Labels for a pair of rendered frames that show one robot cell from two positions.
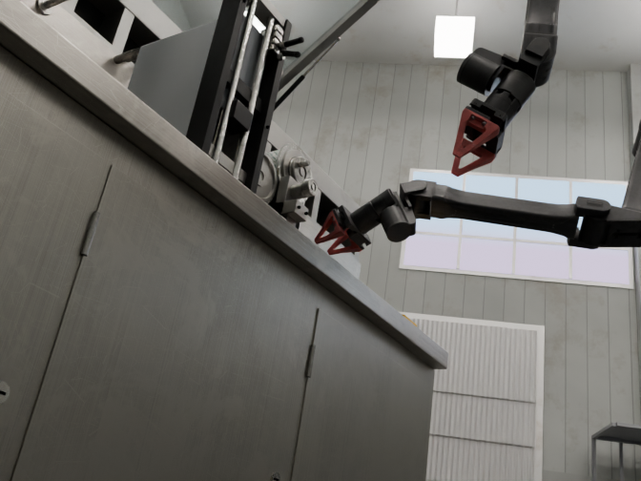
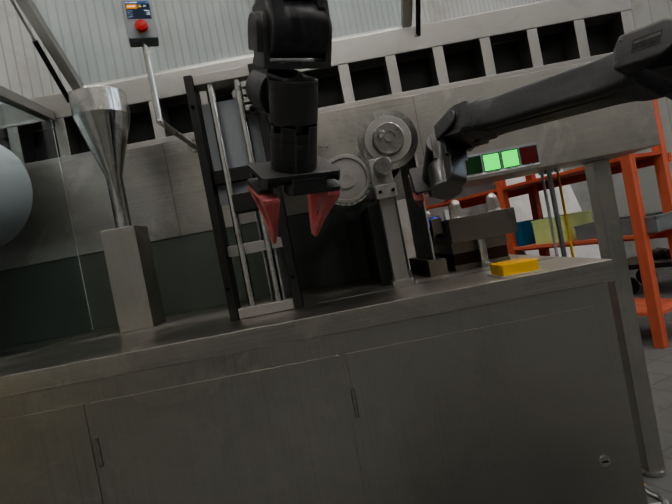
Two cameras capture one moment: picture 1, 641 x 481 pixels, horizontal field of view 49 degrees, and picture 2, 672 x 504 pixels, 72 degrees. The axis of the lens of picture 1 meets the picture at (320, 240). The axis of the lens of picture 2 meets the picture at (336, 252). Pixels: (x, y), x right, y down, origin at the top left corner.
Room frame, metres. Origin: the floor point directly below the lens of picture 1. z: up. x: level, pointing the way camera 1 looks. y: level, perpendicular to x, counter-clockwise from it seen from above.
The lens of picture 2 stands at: (0.67, -0.74, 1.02)
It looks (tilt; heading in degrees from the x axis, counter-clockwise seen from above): 1 degrees down; 55
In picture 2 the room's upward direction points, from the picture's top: 11 degrees counter-clockwise
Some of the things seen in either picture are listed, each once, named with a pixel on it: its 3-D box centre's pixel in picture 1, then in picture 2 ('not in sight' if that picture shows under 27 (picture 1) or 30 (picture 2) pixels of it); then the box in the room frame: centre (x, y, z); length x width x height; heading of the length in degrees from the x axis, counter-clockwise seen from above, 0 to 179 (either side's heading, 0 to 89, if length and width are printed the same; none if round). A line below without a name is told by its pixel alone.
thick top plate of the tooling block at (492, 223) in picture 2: not in sight; (460, 228); (1.72, 0.12, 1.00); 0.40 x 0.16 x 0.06; 55
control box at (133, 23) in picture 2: not in sight; (140, 21); (1.05, 0.43, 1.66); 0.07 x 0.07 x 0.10; 73
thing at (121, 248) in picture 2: not in sight; (123, 223); (0.95, 0.59, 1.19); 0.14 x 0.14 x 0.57
